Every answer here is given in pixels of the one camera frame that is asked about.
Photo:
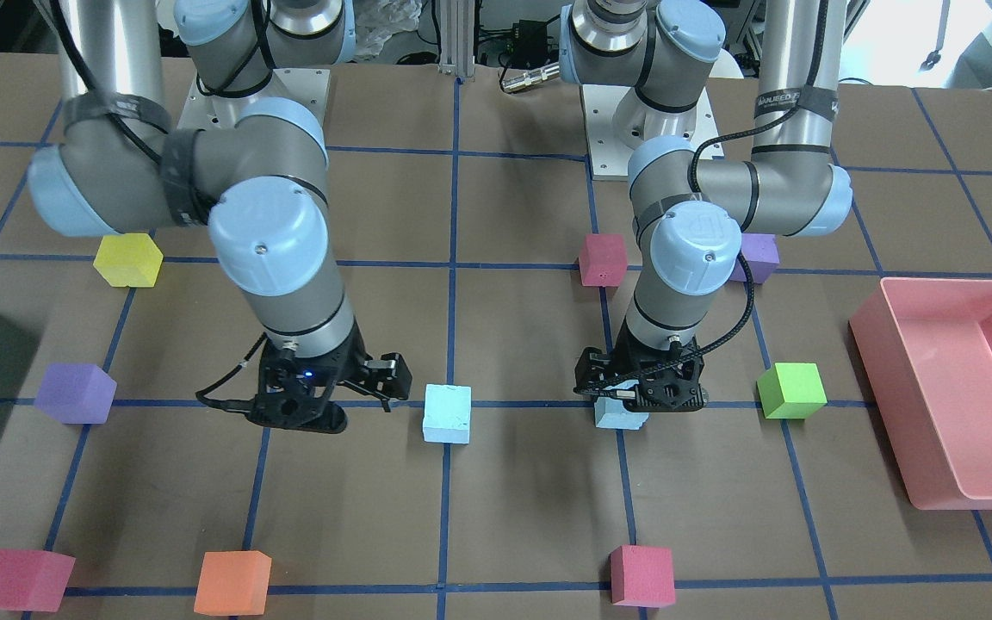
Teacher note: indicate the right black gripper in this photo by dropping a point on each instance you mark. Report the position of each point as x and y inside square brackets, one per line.
[348, 362]

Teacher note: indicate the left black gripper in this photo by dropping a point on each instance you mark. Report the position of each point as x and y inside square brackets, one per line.
[590, 367]

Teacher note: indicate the light blue block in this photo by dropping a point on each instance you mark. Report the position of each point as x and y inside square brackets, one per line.
[611, 413]
[447, 414]

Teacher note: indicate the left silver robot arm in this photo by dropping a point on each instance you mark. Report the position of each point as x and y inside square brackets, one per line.
[690, 211]

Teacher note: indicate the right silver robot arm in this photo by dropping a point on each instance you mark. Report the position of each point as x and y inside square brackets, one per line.
[257, 182]

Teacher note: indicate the green block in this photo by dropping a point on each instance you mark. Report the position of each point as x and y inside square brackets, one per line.
[791, 391]

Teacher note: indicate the pink block near base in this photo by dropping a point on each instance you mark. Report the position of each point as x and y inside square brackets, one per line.
[603, 260]

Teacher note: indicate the purple block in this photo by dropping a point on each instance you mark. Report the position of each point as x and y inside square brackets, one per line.
[76, 393]
[762, 255]

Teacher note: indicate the orange block far side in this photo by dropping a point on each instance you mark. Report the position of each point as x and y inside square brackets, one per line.
[233, 584]

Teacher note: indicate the yellow block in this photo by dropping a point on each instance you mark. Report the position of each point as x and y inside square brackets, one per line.
[129, 260]

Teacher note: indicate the pink plastic tray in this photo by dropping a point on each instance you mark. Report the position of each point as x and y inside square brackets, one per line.
[927, 349]

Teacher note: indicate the pink block near teal tray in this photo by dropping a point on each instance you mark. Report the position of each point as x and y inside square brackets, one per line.
[33, 579]

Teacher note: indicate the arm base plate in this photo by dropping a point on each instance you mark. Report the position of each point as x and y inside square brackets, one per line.
[617, 122]
[307, 86]

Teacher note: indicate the aluminium frame post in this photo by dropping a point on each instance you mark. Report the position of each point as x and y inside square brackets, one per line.
[456, 38]

